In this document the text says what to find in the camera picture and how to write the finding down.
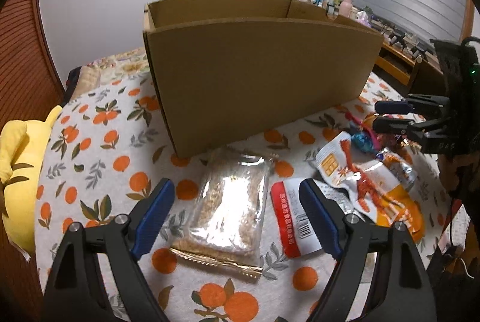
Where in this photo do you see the orange fruit print blanket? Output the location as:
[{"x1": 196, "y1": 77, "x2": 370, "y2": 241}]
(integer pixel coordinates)
[{"x1": 34, "y1": 70, "x2": 466, "y2": 322}]

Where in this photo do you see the white orange snack packet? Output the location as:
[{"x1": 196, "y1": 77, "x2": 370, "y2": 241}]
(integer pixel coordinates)
[
  {"x1": 314, "y1": 132, "x2": 381, "y2": 197},
  {"x1": 339, "y1": 151, "x2": 426, "y2": 242}
]

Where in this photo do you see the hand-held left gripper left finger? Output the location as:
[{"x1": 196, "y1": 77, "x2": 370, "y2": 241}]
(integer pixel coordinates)
[{"x1": 44, "y1": 177, "x2": 176, "y2": 322}]

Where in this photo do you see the pink snack wrapper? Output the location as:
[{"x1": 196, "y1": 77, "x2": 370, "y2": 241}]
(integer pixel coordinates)
[{"x1": 344, "y1": 112, "x2": 376, "y2": 135}]

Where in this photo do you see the blue foil snack packet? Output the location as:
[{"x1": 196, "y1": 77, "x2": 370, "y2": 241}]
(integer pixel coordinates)
[{"x1": 350, "y1": 132, "x2": 376, "y2": 153}]

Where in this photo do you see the yellow plush toy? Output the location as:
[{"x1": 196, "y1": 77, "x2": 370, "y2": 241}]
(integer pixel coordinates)
[{"x1": 0, "y1": 105, "x2": 62, "y2": 255}]

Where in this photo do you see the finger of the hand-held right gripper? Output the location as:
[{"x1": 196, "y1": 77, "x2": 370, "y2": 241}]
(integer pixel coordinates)
[
  {"x1": 375, "y1": 94, "x2": 451, "y2": 116},
  {"x1": 373, "y1": 115, "x2": 451, "y2": 142}
]

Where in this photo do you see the red and white snack packet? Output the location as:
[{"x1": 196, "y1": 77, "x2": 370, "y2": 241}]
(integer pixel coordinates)
[{"x1": 271, "y1": 177, "x2": 355, "y2": 258}]

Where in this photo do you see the clear grain snack packet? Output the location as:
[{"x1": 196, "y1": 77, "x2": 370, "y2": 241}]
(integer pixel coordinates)
[{"x1": 169, "y1": 148, "x2": 280, "y2": 281}]

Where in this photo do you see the brown cardboard box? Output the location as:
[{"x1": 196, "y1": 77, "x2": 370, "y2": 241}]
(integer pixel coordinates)
[{"x1": 142, "y1": 0, "x2": 384, "y2": 159}]

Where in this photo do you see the brown wooden wardrobe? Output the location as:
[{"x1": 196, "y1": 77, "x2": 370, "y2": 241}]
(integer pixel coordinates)
[{"x1": 0, "y1": 0, "x2": 64, "y2": 322}]

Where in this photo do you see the brown wooden cabinet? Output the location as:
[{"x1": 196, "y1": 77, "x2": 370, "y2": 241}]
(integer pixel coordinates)
[{"x1": 373, "y1": 40, "x2": 447, "y2": 88}]

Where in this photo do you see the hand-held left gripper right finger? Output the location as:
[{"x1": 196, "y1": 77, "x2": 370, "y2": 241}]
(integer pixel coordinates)
[{"x1": 299, "y1": 178, "x2": 437, "y2": 322}]

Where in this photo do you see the floral quilt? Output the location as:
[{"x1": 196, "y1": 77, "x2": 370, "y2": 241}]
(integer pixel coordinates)
[{"x1": 65, "y1": 46, "x2": 151, "y2": 97}]

